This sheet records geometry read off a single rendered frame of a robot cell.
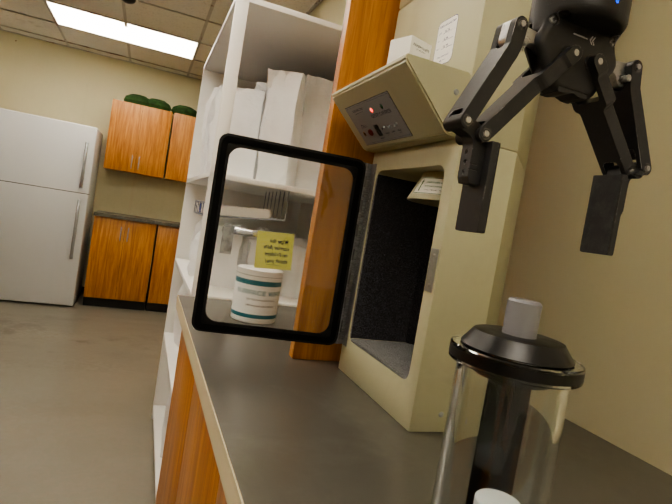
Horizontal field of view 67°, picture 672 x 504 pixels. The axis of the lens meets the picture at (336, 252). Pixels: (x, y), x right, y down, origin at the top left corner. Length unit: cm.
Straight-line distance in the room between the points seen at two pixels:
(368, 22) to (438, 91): 43
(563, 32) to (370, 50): 76
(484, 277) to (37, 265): 514
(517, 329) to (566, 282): 77
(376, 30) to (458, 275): 61
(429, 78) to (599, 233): 40
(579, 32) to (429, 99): 36
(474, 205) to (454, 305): 44
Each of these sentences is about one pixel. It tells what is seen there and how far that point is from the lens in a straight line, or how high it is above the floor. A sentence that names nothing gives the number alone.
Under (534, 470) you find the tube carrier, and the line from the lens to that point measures 45.
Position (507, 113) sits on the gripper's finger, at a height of 135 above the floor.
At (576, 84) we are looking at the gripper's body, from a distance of 47.
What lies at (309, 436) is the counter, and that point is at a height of 94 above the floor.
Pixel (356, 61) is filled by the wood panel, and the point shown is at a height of 160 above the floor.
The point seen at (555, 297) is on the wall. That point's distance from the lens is 123.
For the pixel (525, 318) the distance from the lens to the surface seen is 44.
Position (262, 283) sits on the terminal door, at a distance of 105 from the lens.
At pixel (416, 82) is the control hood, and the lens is 80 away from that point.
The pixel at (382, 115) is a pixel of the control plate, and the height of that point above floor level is 145.
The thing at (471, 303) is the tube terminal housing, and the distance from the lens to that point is 86.
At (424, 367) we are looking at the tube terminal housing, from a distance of 84.
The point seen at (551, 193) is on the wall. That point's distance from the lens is 129.
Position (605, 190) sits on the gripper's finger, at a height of 131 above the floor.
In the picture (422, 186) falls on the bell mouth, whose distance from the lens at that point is 94.
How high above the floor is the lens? 125
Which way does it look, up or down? 3 degrees down
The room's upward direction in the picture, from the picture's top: 9 degrees clockwise
